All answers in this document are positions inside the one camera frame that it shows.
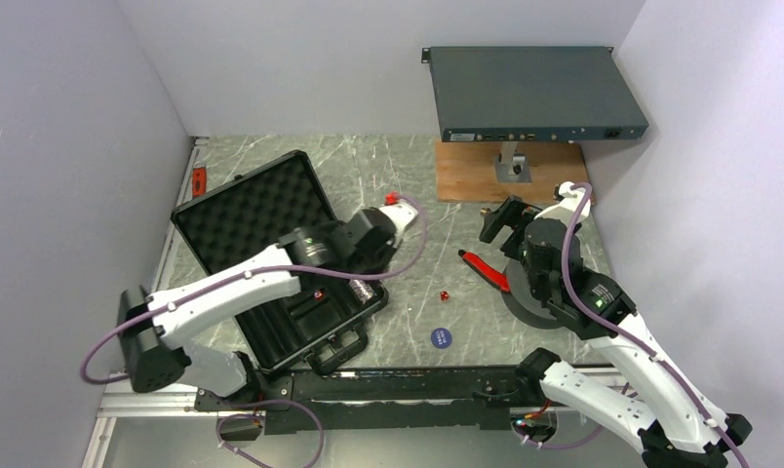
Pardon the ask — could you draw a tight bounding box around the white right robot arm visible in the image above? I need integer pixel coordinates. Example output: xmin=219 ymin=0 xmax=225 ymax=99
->
xmin=479 ymin=182 xmax=752 ymax=467

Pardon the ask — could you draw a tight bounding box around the blue dealer button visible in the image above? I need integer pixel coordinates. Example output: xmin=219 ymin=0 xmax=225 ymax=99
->
xmin=430 ymin=328 xmax=452 ymax=349

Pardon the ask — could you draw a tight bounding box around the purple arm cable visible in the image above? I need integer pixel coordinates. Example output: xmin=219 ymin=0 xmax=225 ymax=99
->
xmin=80 ymin=193 xmax=430 ymax=468
xmin=511 ymin=181 xmax=752 ymax=468

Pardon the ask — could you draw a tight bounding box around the wooden board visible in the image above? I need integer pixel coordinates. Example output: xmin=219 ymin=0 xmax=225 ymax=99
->
xmin=435 ymin=141 xmax=589 ymax=206

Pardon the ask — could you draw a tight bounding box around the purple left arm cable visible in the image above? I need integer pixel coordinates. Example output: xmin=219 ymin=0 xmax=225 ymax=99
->
xmin=80 ymin=193 xmax=430 ymax=468

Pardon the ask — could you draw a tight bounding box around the black poker set case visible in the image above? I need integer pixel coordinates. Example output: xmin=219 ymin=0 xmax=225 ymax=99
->
xmin=172 ymin=150 xmax=388 ymax=375

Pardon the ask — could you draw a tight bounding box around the grey rack mount unit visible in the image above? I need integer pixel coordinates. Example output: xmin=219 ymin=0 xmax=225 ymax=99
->
xmin=421 ymin=46 xmax=649 ymax=142

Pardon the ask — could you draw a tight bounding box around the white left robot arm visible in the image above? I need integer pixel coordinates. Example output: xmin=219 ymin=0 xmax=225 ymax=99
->
xmin=118 ymin=199 xmax=423 ymax=410

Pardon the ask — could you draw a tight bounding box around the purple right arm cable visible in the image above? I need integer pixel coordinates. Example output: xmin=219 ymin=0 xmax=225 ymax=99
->
xmin=511 ymin=181 xmax=752 ymax=468

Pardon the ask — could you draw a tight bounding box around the blue tan poker chip stack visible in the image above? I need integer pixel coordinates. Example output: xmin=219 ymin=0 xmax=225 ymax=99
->
xmin=349 ymin=279 xmax=375 ymax=304

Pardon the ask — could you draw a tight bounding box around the grey metal stand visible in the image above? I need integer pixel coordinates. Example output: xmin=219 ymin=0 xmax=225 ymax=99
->
xmin=493 ymin=141 xmax=531 ymax=183

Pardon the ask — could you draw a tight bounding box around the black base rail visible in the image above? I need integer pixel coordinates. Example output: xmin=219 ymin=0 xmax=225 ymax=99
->
xmin=194 ymin=365 xmax=619 ymax=435

